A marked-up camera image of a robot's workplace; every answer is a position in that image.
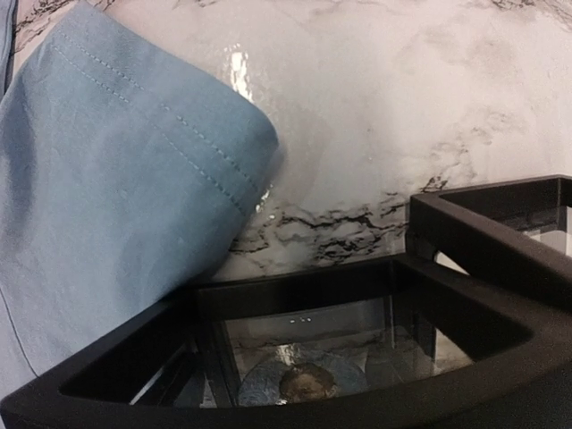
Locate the black brooch display box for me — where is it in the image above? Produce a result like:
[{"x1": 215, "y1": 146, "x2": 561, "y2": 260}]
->
[
  {"x1": 187, "y1": 254, "x2": 484, "y2": 408},
  {"x1": 406, "y1": 175, "x2": 571, "y2": 310}
]

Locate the light blue printed t-shirt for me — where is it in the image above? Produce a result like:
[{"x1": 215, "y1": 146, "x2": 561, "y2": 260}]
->
[{"x1": 1, "y1": 2, "x2": 278, "y2": 395}]

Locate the left black brooch display box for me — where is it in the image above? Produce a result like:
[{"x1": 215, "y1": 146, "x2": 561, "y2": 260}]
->
[{"x1": 187, "y1": 254, "x2": 484, "y2": 408}]

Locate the right black brooch display box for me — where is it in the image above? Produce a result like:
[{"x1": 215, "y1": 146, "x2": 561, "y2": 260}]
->
[{"x1": 406, "y1": 175, "x2": 571, "y2": 310}]

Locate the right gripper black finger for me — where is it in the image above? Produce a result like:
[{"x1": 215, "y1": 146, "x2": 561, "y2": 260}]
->
[{"x1": 1, "y1": 257, "x2": 571, "y2": 428}]

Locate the portrait brooch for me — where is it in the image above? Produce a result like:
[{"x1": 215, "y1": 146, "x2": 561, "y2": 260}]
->
[{"x1": 238, "y1": 352, "x2": 368, "y2": 407}]

